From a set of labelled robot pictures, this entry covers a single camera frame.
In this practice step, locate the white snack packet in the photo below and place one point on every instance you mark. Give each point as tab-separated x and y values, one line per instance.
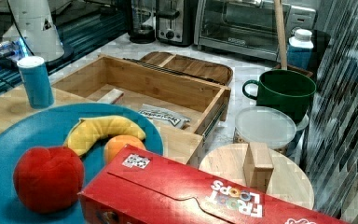
164	115

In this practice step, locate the wooden pole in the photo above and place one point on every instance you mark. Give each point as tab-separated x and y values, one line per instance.
281	33

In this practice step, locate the small wooden block in drawer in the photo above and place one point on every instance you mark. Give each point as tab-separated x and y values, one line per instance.
112	97

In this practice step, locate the blue bottle white cap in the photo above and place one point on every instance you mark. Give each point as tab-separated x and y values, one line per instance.
300	48

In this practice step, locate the dark wooden tray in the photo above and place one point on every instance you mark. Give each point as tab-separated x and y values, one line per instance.
213	72

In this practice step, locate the wooden block on board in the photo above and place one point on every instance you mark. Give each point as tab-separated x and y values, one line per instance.
258	166

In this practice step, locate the green mug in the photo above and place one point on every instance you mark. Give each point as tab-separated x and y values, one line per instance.
287	91

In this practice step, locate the yellow plush banana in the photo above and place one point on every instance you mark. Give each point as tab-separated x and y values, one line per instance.
88	131

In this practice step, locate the round wooden board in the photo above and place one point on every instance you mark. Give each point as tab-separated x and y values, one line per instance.
288	182

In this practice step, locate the clear jar with white lid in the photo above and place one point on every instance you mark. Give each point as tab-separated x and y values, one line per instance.
264	125

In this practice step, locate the wooden drawer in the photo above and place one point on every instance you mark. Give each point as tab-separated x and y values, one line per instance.
204	102

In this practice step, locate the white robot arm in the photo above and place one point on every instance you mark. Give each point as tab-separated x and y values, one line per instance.
34	26

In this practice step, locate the blue cylindrical can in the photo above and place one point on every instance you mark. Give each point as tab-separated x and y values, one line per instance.
34	76

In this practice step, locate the silver toaster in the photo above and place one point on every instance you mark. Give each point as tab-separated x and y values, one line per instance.
175	20

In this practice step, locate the red plush apple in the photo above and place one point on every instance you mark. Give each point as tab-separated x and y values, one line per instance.
48	179

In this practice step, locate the silver toaster oven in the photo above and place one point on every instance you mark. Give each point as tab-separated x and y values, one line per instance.
247	27

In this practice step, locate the black coffee maker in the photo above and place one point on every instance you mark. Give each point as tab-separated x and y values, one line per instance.
142	27

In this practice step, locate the red Froot Loops box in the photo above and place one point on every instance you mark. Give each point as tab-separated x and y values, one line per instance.
141	187

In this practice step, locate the blue plate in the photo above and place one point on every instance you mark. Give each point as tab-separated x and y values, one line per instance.
49	128

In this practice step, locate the orange plush fruit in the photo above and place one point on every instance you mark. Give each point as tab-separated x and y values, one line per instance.
115	144

